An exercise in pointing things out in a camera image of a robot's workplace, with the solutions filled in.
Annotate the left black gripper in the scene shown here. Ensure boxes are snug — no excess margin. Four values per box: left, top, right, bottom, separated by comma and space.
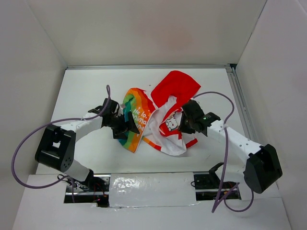
107, 111, 139, 139

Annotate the rainbow red white jacket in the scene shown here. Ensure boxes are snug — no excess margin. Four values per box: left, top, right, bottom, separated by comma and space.
119, 70, 201, 156

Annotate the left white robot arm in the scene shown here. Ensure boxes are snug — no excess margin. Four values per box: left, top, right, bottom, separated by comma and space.
35, 98, 140, 191

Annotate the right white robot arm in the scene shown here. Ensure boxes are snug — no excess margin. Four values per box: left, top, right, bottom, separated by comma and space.
179, 100, 283, 194

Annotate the white taped cover board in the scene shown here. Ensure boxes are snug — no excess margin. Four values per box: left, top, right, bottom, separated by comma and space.
109, 172, 198, 208

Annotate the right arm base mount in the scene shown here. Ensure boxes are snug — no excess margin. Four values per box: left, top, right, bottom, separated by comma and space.
190, 172, 241, 201

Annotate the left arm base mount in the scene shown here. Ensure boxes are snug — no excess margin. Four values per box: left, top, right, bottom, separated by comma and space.
64, 174, 111, 207

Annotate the aluminium frame rail right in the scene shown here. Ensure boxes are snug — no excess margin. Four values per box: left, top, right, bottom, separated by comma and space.
225, 64, 258, 142

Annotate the aluminium frame rail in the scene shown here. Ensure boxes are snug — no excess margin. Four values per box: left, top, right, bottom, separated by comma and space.
225, 64, 258, 142
67, 64, 232, 71

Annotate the aluminium frame rail back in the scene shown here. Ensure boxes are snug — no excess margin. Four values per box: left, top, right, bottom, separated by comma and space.
67, 64, 232, 71

